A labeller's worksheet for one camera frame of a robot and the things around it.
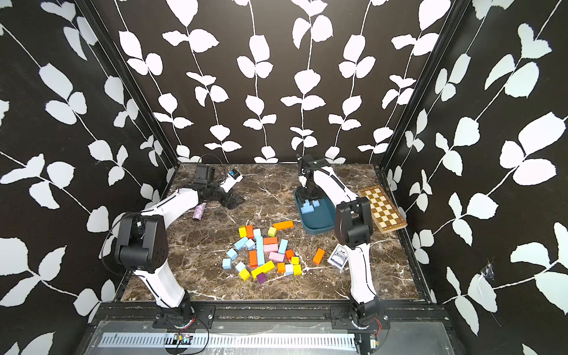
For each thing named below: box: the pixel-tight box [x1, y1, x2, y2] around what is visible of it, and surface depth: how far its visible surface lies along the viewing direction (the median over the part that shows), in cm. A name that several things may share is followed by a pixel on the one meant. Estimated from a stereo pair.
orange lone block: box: [312, 247, 326, 265], surface depth 90 cm
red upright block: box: [245, 224, 256, 239], surface depth 95 cm
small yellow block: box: [238, 268, 251, 282], surface depth 83 cm
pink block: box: [268, 251, 285, 262], surface depth 89 cm
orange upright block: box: [248, 249, 259, 269], surface depth 88 cm
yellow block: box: [238, 225, 248, 239], surface depth 95 cm
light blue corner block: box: [221, 257, 233, 270], surface depth 86 cm
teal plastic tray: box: [294, 177, 336, 235], surface depth 103 cm
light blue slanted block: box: [278, 238, 289, 255], surface depth 92 cm
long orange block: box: [272, 220, 295, 231], surface depth 98 cm
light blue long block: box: [233, 236, 249, 251], surface depth 92 cm
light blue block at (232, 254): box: [226, 248, 239, 261], surface depth 88 cm
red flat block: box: [262, 236, 279, 245], surface depth 93 cm
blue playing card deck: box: [326, 243, 350, 270], surface depth 88 cm
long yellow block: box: [250, 260, 276, 279], surface depth 86 cm
